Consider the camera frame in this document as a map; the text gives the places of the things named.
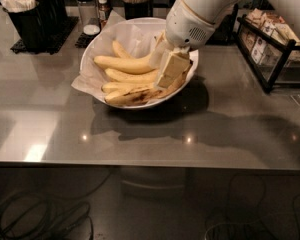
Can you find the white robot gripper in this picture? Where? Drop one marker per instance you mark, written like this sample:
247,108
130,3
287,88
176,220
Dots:
185,29

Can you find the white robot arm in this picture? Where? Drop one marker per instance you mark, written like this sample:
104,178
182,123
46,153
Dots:
212,11

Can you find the top curved yellow banana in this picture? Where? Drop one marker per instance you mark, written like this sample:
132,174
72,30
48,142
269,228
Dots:
127,65

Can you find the small back yellow banana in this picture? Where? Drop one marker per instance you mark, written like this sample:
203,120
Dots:
119,50

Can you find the white bowl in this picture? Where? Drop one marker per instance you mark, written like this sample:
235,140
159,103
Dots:
116,68

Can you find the white paper liner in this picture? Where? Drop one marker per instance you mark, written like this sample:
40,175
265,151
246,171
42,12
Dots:
137,36

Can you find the black napkin dispenser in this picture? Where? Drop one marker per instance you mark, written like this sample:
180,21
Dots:
223,34

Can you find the black stir stick cup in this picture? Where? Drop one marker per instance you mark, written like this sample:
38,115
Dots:
138,10

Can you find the small sauce bottle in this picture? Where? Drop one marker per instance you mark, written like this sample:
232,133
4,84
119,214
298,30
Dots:
104,9

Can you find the sugar packets in rack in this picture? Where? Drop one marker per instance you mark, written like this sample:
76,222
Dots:
272,25

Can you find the clear glass shaker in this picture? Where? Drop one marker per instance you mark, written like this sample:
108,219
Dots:
88,16

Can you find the black rubber mat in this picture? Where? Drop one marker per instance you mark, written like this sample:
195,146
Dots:
35,40

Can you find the black cutlery holder front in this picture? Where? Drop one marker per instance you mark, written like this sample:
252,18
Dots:
36,26

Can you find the black wire condiment rack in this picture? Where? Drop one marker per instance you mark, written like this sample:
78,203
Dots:
285,74

